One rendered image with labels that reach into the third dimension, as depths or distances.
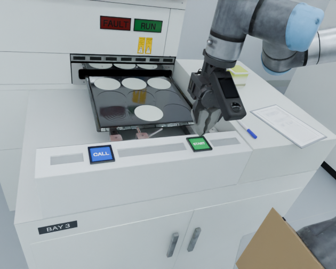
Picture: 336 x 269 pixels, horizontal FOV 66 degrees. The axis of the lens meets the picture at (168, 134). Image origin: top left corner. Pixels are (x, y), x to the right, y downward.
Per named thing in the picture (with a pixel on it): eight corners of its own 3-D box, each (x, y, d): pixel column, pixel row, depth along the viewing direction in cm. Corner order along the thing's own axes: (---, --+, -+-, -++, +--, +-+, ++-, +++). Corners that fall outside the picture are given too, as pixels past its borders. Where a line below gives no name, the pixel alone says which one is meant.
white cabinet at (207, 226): (50, 213, 152) (28, 91, 104) (196, 188, 187) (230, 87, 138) (51, 342, 106) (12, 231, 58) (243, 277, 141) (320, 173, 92)
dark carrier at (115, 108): (88, 77, 104) (88, 76, 104) (168, 77, 117) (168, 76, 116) (100, 128, 80) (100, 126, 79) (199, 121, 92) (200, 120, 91)
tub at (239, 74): (219, 80, 106) (224, 64, 102) (234, 79, 109) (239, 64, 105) (229, 88, 101) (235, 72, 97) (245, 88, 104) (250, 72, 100)
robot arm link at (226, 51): (251, 43, 53) (217, 41, 50) (244, 64, 56) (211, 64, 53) (232, 31, 58) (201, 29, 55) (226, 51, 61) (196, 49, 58)
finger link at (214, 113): (203, 124, 73) (212, 95, 67) (212, 137, 69) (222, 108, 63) (193, 125, 72) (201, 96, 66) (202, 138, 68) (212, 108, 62)
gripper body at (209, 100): (211, 92, 69) (224, 48, 62) (226, 110, 63) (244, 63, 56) (185, 93, 66) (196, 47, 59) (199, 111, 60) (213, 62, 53)
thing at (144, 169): (42, 188, 67) (34, 148, 59) (222, 163, 87) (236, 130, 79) (41, 219, 61) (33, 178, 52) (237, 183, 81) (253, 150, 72)
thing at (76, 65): (72, 82, 108) (71, 61, 102) (169, 82, 124) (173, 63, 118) (72, 85, 107) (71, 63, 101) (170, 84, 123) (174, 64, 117)
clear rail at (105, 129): (96, 130, 79) (96, 126, 78) (204, 123, 93) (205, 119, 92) (96, 133, 78) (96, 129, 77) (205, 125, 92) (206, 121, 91)
